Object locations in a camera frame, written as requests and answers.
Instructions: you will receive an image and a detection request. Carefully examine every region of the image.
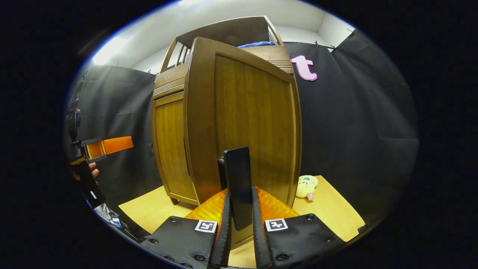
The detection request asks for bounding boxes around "black door handle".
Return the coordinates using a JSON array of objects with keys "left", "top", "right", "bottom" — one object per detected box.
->
[
  {"left": 218, "top": 146, "right": 254, "bottom": 231},
  {"left": 183, "top": 137, "right": 190, "bottom": 177}
]

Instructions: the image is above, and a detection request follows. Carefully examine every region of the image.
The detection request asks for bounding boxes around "yellow plush toy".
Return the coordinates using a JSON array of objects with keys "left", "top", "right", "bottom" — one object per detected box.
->
[{"left": 296, "top": 175, "right": 319, "bottom": 201}]

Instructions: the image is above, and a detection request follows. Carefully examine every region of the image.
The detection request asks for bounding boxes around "black backdrop cloth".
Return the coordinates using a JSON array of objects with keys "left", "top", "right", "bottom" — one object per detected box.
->
[{"left": 67, "top": 30, "right": 419, "bottom": 225}]

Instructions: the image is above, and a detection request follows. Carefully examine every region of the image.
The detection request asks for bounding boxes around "black right door handle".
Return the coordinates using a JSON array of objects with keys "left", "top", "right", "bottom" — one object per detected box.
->
[{"left": 218, "top": 146, "right": 254, "bottom": 231}]

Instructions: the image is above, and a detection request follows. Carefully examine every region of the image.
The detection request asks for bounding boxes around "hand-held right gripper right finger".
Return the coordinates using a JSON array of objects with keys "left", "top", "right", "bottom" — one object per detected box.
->
[{"left": 251, "top": 186, "right": 348, "bottom": 269}]

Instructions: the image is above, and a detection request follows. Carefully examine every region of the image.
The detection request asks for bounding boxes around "wooden cabinet door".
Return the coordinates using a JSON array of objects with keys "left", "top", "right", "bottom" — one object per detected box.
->
[
  {"left": 184, "top": 37, "right": 302, "bottom": 250},
  {"left": 151, "top": 92, "right": 199, "bottom": 206}
]

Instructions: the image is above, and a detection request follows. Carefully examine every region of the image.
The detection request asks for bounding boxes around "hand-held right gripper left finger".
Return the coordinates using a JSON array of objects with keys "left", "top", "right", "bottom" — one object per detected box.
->
[{"left": 140, "top": 187, "right": 233, "bottom": 269}]

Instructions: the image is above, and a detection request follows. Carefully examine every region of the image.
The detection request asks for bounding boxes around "black left door handle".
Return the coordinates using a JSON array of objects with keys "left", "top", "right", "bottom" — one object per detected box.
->
[{"left": 183, "top": 137, "right": 190, "bottom": 177}]

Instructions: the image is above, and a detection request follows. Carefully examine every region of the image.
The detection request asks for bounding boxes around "blue towel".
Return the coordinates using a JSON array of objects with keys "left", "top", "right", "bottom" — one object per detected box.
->
[{"left": 237, "top": 41, "right": 276, "bottom": 49}]

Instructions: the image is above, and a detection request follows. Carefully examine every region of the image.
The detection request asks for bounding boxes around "wooden double-door shoe cabinet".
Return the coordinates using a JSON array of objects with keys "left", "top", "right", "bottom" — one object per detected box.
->
[{"left": 151, "top": 16, "right": 302, "bottom": 250}]

